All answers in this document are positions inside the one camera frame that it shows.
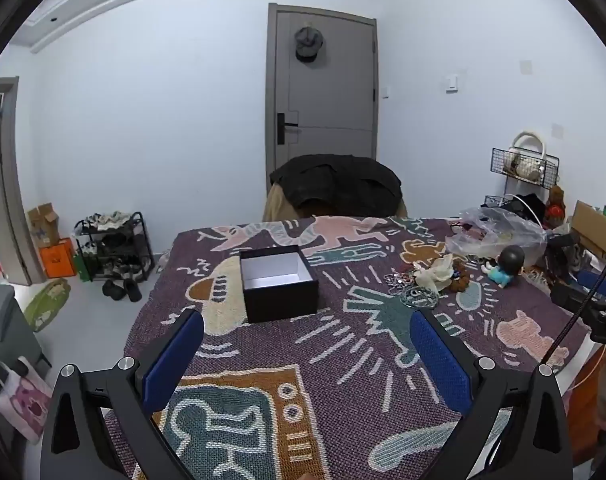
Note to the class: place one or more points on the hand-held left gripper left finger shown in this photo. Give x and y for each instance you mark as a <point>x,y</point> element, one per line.
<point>175,360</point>

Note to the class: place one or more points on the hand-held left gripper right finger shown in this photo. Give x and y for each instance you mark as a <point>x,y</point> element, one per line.
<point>440,360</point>

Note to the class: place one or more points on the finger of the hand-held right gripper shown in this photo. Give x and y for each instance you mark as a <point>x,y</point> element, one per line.
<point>570,296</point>
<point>595,282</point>

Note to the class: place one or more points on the black-headed blue doll figure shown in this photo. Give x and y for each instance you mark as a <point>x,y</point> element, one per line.
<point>510,260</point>

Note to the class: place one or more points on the black cardboard box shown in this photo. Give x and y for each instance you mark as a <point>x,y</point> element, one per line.
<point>283,302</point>

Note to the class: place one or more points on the open cardboard box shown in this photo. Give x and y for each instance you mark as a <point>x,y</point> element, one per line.
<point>590,227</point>

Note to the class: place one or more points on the brown teddy bear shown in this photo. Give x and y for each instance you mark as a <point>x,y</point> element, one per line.
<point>555,205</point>

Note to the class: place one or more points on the clear plastic bag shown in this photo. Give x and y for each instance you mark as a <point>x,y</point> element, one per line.
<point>503,230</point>

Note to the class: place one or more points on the printed purple blanket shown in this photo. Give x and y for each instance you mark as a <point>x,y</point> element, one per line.
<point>333,360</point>

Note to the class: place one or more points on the black shoe rack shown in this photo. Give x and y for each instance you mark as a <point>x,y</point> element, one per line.
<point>115,247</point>

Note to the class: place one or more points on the green paper bag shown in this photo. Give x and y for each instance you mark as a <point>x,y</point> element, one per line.
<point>81,270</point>

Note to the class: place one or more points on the white handbag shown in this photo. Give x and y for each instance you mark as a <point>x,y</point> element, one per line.
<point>520,165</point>

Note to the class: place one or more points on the green floor mat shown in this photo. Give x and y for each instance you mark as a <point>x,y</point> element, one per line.
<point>45,305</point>

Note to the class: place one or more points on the orange box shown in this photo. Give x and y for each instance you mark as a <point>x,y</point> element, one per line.
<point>57,260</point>

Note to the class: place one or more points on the pink tote bag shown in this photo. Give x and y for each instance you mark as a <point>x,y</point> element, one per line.
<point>23,400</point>

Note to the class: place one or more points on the grey sofa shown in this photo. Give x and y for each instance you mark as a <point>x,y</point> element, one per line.
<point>3,320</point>

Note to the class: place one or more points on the beige chair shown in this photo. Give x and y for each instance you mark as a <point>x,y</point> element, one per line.
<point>277,206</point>

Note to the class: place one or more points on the brown cardboard box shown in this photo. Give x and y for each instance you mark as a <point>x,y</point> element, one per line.
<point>42,225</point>

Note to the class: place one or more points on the black jacket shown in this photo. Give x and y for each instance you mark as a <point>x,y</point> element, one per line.
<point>333,180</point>

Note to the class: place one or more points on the grey side door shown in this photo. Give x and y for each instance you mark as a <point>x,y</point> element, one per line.
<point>10,185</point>

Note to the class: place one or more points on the grey cap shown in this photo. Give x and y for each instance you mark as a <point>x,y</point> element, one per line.
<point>309,42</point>

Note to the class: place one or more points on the white light switch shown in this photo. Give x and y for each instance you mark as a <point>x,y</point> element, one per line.
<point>451,83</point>

